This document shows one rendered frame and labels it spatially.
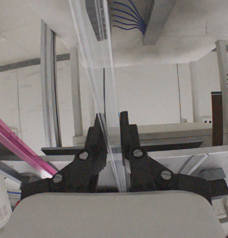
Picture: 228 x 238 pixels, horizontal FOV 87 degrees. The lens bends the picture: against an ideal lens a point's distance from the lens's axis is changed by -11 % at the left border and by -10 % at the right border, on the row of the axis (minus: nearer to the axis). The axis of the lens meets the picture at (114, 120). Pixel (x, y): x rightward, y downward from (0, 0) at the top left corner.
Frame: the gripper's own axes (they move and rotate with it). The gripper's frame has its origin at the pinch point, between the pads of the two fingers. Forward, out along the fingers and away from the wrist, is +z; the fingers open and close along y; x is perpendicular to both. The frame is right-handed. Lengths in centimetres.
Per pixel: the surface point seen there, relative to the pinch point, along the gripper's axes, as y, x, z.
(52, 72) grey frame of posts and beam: -21.0, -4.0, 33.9
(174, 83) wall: 74, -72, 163
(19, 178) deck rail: -19.0, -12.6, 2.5
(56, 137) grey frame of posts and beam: -21.1, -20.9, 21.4
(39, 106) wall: -123, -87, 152
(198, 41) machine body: 37, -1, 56
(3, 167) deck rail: -19.0, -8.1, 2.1
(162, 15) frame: 13.0, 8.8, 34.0
